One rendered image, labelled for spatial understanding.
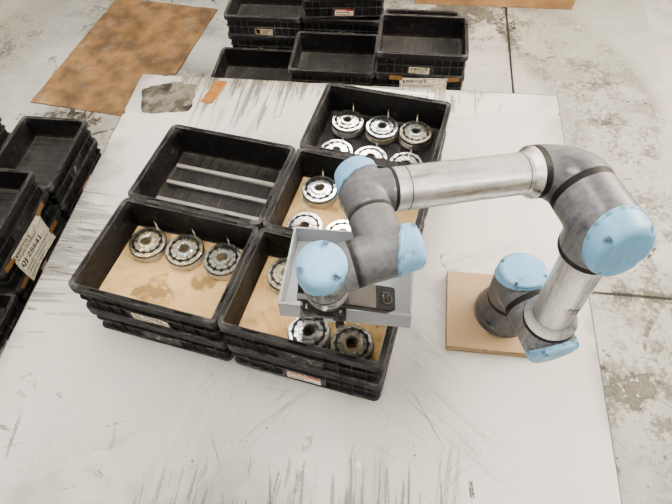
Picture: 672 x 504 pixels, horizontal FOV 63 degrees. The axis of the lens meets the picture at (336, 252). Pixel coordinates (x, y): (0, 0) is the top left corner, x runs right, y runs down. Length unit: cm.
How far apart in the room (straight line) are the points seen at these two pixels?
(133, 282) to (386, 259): 91
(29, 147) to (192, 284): 148
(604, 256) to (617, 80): 271
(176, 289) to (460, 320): 76
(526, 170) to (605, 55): 283
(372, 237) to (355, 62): 208
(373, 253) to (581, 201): 38
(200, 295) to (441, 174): 79
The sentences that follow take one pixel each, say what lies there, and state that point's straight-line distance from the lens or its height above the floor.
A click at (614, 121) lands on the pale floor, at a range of 335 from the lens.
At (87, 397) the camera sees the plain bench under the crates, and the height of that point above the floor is 70.
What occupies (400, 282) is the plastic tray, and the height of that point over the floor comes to 105.
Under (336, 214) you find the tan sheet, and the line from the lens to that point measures 157.
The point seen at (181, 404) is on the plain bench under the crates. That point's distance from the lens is 151.
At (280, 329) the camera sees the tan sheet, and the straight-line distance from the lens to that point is 139.
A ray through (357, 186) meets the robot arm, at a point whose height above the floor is 141.
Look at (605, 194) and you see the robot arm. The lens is 99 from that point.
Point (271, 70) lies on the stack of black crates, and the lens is 301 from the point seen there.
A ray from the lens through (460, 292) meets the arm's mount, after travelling 157.
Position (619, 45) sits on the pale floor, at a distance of 391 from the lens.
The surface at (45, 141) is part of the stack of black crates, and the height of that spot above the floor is 38.
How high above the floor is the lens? 206
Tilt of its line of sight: 55 degrees down
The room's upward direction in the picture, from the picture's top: 3 degrees counter-clockwise
